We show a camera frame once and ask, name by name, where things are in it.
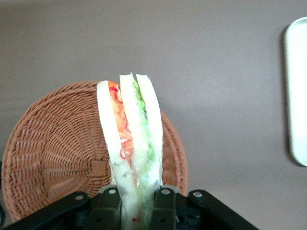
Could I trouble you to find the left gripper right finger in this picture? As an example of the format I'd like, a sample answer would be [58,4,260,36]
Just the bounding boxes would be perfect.
[150,185,179,230]

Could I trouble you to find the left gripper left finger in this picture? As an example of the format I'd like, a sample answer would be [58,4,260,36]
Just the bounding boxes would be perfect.
[86,186,122,230]

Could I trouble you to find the triangle sandwich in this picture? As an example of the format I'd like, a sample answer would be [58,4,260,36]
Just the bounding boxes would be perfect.
[96,71,165,230]

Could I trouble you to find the round brown wicker basket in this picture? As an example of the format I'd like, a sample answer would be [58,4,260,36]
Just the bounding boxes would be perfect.
[1,81,188,222]

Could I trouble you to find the cream plastic tray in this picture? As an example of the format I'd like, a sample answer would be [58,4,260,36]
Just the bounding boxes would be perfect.
[283,17,307,167]

